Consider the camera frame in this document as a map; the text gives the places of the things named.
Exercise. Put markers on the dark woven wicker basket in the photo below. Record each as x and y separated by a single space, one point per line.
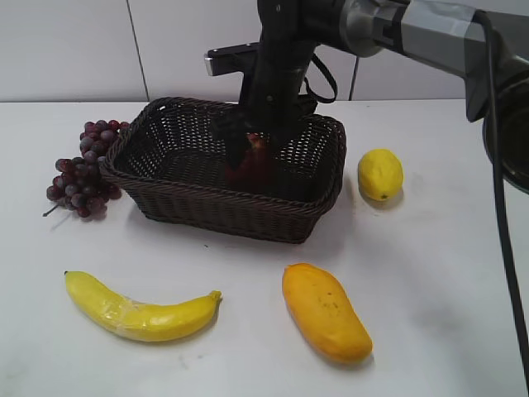
170 165

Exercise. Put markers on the yellow lemon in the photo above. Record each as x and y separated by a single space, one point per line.
380 175

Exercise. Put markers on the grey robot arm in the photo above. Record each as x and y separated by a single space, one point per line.
488 50

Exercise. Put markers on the purple grape bunch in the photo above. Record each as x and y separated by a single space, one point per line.
79 186

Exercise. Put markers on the yellow banana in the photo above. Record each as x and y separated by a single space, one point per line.
136 321

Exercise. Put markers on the red apple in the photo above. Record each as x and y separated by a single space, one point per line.
255 172

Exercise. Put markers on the orange mango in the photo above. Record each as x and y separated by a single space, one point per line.
324 315

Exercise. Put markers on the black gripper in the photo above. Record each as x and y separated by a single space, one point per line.
271 106

